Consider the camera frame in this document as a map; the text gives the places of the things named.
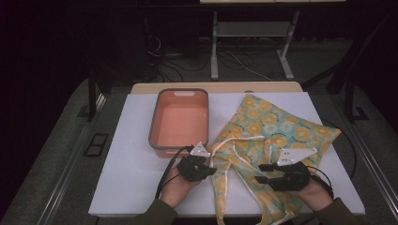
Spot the white board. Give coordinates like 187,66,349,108
88,92,366,218

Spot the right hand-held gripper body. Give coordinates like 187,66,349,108
268,147,319,192

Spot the white floor cable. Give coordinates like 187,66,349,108
224,50,274,83

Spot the orange plastic basket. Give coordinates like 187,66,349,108
148,87,210,159

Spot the left hand-held gripper cable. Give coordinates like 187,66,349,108
155,144,194,200

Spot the right hand-held gripper cable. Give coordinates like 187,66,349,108
308,118,359,199

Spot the grey metal stand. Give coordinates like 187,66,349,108
210,10,300,82

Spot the orange-print cloth tote bag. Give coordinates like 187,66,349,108
207,93,343,225

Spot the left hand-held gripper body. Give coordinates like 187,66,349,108
176,142,214,183

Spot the hand-held gripper cable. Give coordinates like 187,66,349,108
155,144,194,200
308,118,359,199

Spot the black metal stand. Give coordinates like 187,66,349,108
343,76,371,124
86,67,109,123

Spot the wooden table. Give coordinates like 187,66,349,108
130,81,304,95

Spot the person's left hand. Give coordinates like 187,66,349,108
159,167,202,209

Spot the black floor outlet panel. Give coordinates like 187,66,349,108
83,133,110,158

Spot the person's right hand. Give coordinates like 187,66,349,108
290,178,334,212

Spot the black floor cable bundle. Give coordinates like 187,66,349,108
145,33,214,83

